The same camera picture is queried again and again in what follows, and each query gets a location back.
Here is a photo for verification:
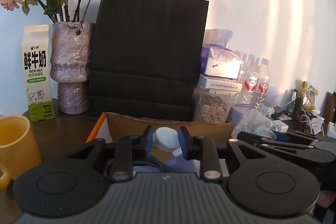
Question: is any purple glazed vase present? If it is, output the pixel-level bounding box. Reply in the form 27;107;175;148
50;21;95;115

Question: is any white round speaker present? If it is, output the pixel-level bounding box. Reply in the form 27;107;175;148
262;86;281;116

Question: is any yellow mug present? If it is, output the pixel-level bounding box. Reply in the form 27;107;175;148
0;114;42;191

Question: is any clear jar of seeds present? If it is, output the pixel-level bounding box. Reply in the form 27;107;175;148
193;89;237;123

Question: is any white bottle cap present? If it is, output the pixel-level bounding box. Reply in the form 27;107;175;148
154;127;181;152

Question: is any braided charging cable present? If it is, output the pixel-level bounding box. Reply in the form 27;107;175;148
105;156;168;174

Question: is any clear plastic bag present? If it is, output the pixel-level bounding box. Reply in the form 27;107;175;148
231;109;277;141

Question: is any round purple tin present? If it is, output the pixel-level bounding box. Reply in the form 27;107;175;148
227;106;252;123

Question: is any dark small bottle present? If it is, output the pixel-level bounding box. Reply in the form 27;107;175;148
286;90;300;115

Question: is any white cable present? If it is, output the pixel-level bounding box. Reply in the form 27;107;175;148
302;114;326;135

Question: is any red cardboard box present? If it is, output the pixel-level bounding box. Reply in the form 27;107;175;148
85;112;237;174

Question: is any purple tissue pack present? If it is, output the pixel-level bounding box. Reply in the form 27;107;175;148
200;28;243;79

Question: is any white milk carton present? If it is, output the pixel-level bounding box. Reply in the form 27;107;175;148
21;25;56;122

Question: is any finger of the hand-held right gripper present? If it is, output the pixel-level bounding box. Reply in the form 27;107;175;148
238;131;315;151
273;130;336;145

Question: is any yellow green snack packet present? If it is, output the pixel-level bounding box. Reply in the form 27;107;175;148
301;81;319;111

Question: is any purple knitted cloth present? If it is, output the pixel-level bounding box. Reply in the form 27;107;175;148
133;154;196;174

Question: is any black paper bag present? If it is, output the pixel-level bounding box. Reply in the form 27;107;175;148
88;0;210;122

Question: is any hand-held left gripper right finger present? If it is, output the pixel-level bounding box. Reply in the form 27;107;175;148
178;126;265;182

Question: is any flat white carton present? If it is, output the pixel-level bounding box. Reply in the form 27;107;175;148
197;74;243;90

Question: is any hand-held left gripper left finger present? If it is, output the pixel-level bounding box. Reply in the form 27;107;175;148
66;125;155;182

